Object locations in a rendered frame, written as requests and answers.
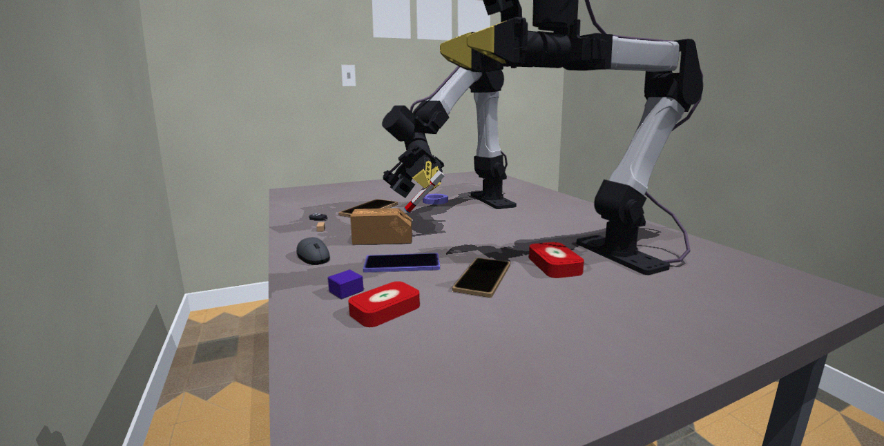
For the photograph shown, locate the dark grey computer mouse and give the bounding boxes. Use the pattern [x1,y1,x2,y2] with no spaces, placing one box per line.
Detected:
[296,237,330,264]

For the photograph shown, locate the purple block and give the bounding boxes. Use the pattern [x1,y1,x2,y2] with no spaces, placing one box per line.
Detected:
[328,270,363,299]

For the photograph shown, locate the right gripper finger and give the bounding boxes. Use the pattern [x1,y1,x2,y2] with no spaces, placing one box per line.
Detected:
[430,167,441,191]
[412,161,432,188]

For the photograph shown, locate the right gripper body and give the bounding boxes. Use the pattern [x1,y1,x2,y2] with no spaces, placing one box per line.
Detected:
[398,140,444,178]

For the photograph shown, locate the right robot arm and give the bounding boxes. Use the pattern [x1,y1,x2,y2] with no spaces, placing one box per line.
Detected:
[382,66,517,209]

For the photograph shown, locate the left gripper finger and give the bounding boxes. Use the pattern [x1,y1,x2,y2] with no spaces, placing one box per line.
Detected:
[440,32,472,69]
[467,26,506,64]

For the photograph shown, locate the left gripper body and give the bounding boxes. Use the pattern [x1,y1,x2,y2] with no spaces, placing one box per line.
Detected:
[450,17,543,72]

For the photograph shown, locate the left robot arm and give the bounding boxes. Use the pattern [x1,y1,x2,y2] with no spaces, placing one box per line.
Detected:
[532,0,703,275]

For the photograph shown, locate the blue-purple ring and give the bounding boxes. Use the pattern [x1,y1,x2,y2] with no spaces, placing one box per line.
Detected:
[423,194,448,204]

